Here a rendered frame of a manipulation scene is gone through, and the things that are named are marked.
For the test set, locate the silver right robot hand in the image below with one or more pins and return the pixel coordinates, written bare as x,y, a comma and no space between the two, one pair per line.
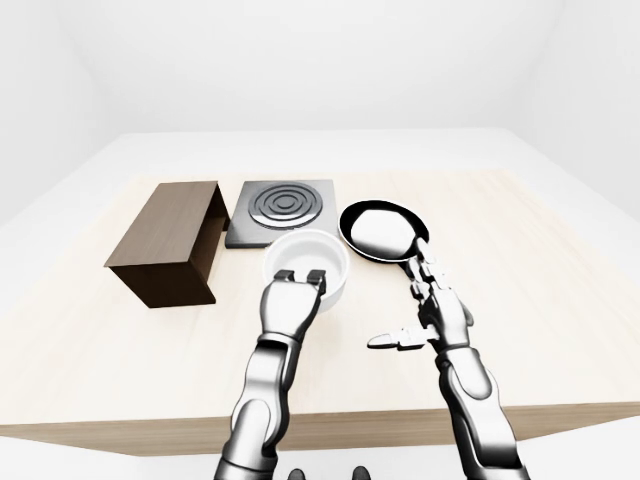
440,300

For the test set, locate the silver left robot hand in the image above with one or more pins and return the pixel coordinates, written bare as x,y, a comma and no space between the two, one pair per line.
290,305

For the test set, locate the white bowl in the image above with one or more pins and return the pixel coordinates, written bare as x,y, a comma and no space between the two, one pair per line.
310,262

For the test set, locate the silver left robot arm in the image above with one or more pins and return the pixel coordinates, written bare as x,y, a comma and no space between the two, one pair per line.
260,400

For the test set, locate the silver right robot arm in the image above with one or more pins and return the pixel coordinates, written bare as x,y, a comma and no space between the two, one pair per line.
475,405

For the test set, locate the dark brown wooden cabinet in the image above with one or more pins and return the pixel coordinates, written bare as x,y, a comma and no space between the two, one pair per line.
165,240

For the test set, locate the black frying pan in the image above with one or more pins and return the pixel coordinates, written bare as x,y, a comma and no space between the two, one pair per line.
382,230

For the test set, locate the flat dark stove plate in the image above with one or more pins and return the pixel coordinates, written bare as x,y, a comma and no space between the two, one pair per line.
280,210

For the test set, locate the small dark rounded shape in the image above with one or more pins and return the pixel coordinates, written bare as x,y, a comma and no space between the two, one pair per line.
297,474
360,472

